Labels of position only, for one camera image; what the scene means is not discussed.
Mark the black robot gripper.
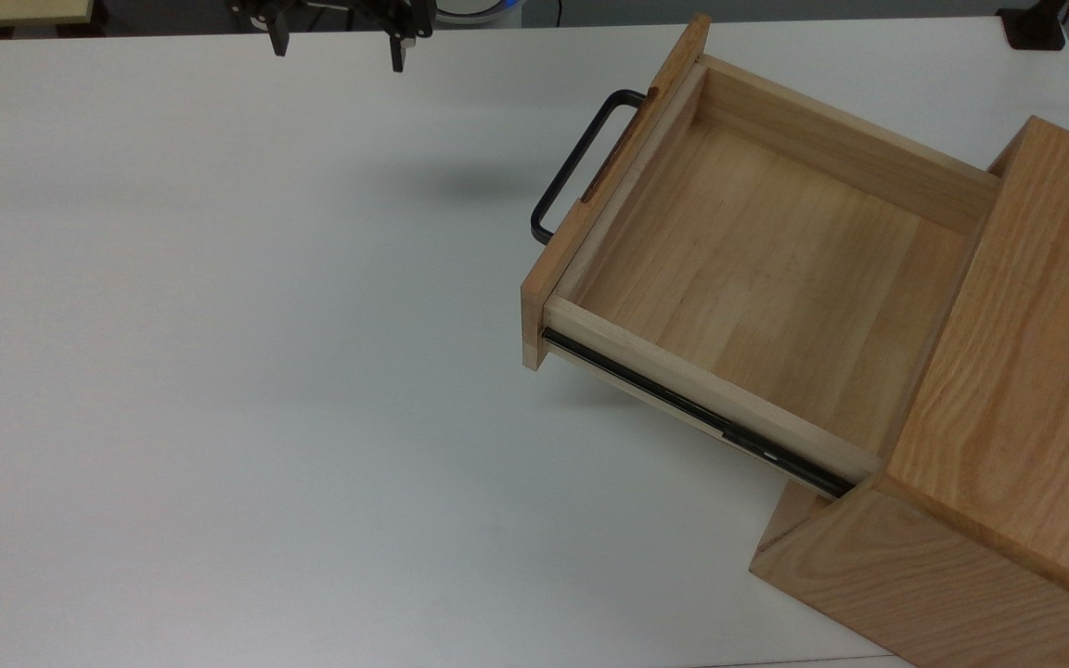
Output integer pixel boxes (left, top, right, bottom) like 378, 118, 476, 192
228, 0, 434, 74

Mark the light wooden sliding drawer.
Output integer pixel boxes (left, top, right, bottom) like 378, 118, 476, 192
521, 14, 1005, 502

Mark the oak wooden drawer cabinet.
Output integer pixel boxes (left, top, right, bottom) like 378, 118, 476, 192
750, 115, 1069, 668

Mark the pale yellow board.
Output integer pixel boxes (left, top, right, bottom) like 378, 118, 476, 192
0, 0, 96, 30

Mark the black metal drawer handle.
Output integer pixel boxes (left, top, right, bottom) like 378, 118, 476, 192
530, 89, 650, 248

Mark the black metal drawer slide rail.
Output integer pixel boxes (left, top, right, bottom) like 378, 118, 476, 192
541, 327, 856, 501

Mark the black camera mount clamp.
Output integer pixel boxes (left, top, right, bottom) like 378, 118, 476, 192
997, 0, 1069, 52

